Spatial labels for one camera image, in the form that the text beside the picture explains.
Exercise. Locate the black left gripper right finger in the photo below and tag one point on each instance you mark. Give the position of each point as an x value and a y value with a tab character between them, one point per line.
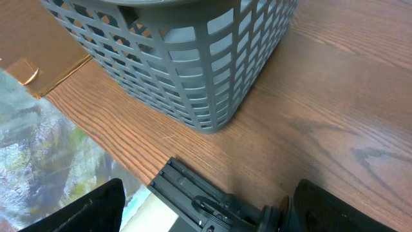
313	209

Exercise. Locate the grey plastic basket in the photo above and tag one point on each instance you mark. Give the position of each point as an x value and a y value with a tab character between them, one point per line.
194	61

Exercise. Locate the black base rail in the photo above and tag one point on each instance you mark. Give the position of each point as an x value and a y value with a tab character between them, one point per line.
206	208

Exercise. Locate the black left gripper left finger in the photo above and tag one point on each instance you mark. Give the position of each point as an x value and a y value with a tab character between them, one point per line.
99	210

